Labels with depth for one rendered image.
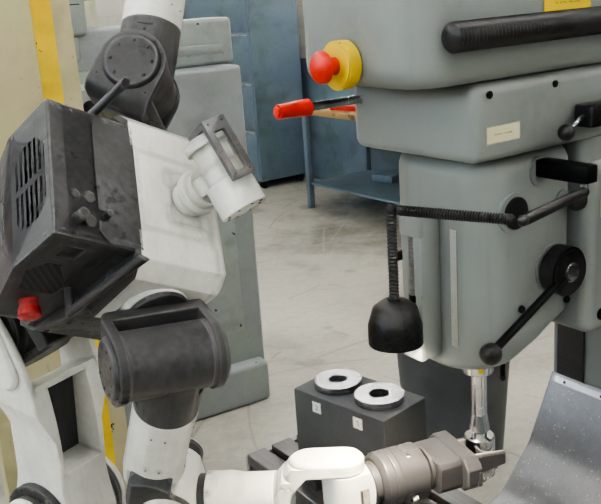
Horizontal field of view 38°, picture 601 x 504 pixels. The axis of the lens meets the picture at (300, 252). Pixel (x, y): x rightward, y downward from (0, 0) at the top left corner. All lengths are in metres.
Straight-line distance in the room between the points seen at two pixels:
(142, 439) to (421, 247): 0.46
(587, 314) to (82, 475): 0.86
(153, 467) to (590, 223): 0.70
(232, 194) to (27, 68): 1.65
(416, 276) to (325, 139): 7.57
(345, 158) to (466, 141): 7.45
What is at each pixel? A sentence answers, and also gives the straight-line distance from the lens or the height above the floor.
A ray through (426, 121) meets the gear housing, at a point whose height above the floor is 1.68.
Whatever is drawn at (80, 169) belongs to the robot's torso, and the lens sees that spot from 1.15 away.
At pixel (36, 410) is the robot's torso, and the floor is 1.24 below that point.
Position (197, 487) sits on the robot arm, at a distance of 1.35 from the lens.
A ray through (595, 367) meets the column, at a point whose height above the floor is 1.15.
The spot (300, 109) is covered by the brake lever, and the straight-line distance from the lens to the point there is 1.18.
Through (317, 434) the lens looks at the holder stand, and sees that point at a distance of 1.67.
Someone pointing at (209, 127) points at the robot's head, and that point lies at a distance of 1.14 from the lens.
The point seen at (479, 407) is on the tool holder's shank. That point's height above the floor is 1.22.
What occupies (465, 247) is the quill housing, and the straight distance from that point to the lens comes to 1.19.
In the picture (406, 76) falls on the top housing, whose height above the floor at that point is 1.75.
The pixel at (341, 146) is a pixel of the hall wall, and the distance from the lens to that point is 8.57.
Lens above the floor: 1.85
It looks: 17 degrees down
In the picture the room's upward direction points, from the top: 4 degrees counter-clockwise
